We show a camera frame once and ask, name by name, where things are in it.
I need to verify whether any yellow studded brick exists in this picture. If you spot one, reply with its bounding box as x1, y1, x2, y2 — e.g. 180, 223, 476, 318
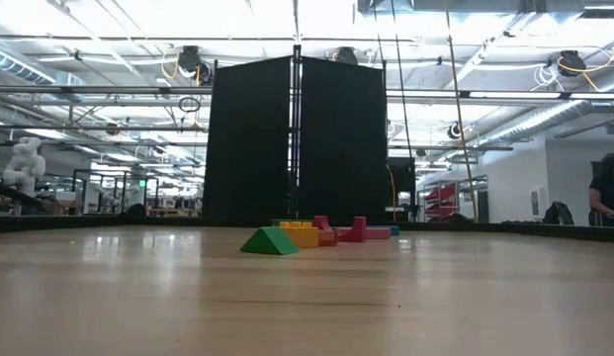
279, 221, 320, 249

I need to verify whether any red arch block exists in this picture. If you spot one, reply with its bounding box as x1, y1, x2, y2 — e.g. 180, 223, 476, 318
312, 215, 369, 244

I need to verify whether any green triangular block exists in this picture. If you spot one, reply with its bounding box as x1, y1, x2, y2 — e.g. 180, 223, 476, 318
239, 225, 300, 256

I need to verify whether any black folding screen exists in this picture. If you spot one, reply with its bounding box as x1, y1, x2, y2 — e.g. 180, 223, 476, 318
202, 44, 389, 222

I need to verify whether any black computer case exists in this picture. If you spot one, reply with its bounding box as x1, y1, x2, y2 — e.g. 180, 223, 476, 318
387, 156, 417, 222

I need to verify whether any red shelf rack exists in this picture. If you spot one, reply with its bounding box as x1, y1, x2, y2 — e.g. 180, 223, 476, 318
422, 181, 460, 223

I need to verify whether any black bag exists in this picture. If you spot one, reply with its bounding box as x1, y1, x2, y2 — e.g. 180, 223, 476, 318
542, 201, 575, 226

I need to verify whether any white robot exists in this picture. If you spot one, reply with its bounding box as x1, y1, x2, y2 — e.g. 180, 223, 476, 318
2, 136, 46, 199

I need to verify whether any person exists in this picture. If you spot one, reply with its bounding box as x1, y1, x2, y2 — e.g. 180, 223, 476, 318
586, 151, 614, 228

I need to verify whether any black hanging cable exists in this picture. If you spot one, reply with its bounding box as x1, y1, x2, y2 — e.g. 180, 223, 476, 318
390, 0, 415, 159

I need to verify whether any black cable ring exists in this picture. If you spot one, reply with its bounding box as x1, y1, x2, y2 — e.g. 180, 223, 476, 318
177, 96, 202, 114

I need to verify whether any yellow hanging cable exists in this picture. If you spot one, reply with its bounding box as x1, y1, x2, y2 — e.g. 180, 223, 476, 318
443, 0, 480, 223

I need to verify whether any black rack frame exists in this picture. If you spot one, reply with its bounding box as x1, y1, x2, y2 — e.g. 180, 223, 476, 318
71, 168, 159, 214

